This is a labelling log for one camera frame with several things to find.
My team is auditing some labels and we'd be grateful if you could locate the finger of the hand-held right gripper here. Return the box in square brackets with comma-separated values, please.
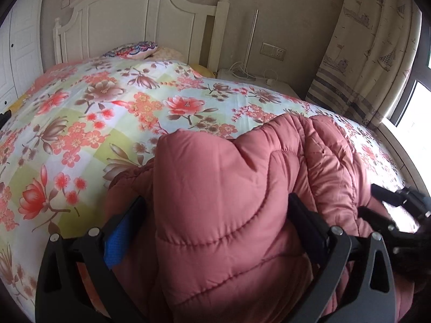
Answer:
[370, 184, 405, 206]
[358, 206, 396, 232]

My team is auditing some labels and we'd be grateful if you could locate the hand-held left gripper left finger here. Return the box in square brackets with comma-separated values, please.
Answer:
[35, 195, 152, 323]

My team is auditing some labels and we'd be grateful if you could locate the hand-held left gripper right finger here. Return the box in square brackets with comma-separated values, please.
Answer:
[289, 192, 394, 323]

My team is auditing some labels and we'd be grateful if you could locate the pink quilted jacket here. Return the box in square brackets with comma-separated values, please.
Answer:
[76, 113, 416, 323]

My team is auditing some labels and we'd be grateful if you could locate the person's right forearm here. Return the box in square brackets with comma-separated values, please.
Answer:
[392, 224, 431, 288]

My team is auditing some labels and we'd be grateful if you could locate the window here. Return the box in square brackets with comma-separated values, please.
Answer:
[391, 7, 431, 149]

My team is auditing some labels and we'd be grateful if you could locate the floral blanket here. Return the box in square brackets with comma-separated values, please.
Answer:
[0, 55, 405, 323]

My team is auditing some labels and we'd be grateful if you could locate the striped printed curtain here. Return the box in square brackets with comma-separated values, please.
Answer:
[305, 0, 423, 128]

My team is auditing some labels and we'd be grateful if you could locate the white nightstand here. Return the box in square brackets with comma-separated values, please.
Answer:
[215, 68, 298, 100]

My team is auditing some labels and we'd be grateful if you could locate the yellow pillow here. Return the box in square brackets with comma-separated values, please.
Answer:
[192, 64, 216, 77]

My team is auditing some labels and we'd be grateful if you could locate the colourful patterned pillow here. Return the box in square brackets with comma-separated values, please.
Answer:
[101, 41, 159, 60]

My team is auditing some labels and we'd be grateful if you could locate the pale floral pillow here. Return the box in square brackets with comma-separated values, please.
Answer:
[153, 46, 184, 62]

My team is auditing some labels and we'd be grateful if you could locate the white pole lamp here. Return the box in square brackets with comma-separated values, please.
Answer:
[229, 9, 259, 79]

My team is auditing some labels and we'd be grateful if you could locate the white wardrobe door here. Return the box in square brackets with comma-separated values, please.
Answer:
[0, 3, 46, 108]

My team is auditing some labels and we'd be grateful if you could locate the white bed headboard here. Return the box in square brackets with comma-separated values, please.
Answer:
[53, 0, 231, 75]

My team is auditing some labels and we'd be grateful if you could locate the beige wall socket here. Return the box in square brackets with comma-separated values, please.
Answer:
[261, 42, 286, 60]

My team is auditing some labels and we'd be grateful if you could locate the white lamp cable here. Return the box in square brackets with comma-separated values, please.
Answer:
[230, 61, 250, 75]

